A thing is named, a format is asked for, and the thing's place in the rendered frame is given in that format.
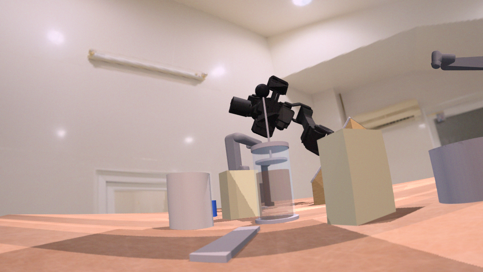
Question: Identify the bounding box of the glass french press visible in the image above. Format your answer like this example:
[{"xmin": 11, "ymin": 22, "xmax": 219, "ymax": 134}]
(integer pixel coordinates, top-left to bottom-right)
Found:
[{"xmin": 250, "ymin": 84, "xmax": 299, "ymax": 224}]

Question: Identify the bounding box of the blue cylinder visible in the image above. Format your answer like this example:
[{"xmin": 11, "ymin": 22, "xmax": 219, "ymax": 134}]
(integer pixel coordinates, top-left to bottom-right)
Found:
[{"xmin": 212, "ymin": 200, "xmax": 217, "ymax": 217}]

